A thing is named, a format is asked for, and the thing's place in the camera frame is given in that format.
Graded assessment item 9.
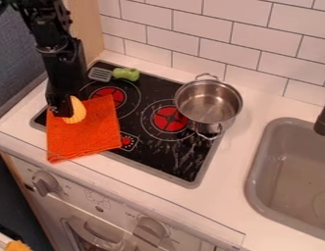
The yellow toy food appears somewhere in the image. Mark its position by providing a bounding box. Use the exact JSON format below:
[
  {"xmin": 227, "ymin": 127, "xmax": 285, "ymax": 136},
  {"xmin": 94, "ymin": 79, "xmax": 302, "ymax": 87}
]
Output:
[{"xmin": 61, "ymin": 95, "xmax": 89, "ymax": 125}]

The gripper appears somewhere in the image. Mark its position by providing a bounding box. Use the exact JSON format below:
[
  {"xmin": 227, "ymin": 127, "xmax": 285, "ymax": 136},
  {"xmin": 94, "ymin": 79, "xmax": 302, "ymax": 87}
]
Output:
[{"xmin": 35, "ymin": 36, "xmax": 90, "ymax": 119}]

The green handled spatula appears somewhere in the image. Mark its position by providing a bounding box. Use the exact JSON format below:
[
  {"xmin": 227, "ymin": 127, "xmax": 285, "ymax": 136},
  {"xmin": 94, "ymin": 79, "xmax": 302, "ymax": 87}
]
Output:
[{"xmin": 86, "ymin": 66, "xmax": 141, "ymax": 83}]

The silver pot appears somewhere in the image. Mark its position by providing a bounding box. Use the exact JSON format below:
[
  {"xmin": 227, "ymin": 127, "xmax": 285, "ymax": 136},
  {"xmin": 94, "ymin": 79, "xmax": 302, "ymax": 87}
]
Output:
[{"xmin": 172, "ymin": 73, "xmax": 245, "ymax": 141}]

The toy sink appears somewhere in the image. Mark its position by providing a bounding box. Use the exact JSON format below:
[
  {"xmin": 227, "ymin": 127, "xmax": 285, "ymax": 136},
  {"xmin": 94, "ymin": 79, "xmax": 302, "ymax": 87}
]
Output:
[{"xmin": 243, "ymin": 117, "xmax": 325, "ymax": 243}]

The toy stove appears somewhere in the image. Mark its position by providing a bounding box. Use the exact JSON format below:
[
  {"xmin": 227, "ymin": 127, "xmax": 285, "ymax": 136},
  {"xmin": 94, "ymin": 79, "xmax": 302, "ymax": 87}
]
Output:
[{"xmin": 29, "ymin": 59, "xmax": 228, "ymax": 190}]

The tap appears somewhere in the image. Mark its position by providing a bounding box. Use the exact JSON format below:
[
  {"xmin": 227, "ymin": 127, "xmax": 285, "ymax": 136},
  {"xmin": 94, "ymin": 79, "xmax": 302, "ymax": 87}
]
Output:
[{"xmin": 312, "ymin": 98, "xmax": 325, "ymax": 137}]

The orange cloth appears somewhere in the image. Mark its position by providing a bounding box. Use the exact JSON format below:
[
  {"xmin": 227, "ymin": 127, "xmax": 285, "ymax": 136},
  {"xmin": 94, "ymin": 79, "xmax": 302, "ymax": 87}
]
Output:
[{"xmin": 45, "ymin": 94, "xmax": 123, "ymax": 164}]

